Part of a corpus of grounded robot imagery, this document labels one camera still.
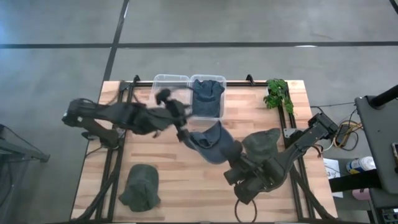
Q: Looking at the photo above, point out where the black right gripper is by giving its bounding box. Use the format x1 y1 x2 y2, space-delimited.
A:
221 140 275 205

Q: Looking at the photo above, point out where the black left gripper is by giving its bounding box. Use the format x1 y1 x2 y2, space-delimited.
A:
164 98 191 143

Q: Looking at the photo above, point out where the blue denim cap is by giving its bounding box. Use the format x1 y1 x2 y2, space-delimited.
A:
192 79 225 119
183 120 236 165

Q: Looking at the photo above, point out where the dark green cap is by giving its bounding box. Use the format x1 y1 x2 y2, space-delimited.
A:
118 163 162 213
241 127 282 164

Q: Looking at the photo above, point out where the clear plastic bin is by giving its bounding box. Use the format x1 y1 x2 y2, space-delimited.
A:
188 73 228 121
150 73 191 110

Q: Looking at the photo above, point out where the green artificial plant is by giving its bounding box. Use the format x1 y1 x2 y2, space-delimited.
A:
262 78 295 114

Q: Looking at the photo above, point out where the white paper sheet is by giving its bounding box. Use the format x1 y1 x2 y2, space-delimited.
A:
322 157 345 199

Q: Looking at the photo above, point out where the black power adapter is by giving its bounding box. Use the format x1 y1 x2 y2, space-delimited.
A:
336 123 353 146

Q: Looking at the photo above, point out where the white spray can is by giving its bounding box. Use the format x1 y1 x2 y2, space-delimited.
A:
346 156 377 175

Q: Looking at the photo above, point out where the pink object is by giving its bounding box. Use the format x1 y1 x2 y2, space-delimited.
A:
351 187 371 202

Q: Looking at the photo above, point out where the grey desk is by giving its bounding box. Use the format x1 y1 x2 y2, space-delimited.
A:
354 95 398 195

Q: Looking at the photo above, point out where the black pole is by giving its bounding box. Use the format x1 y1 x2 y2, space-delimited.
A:
369 84 398 109

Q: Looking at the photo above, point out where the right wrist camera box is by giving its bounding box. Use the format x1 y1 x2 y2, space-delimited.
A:
223 166 247 187

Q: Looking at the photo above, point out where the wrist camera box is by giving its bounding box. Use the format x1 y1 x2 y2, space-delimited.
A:
223 166 247 187
154 88 172 106

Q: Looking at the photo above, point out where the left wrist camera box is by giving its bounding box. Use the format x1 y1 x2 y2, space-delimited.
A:
154 88 172 106

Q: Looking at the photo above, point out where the black right arm cable loop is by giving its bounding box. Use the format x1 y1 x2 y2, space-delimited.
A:
234 198 258 223

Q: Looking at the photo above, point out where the white cable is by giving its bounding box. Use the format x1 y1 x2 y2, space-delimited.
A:
320 136 338 152

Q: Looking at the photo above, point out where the thin black cable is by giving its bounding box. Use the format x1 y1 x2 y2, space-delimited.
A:
310 101 356 109

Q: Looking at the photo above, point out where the yellow cable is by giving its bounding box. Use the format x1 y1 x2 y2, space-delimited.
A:
332 121 364 149

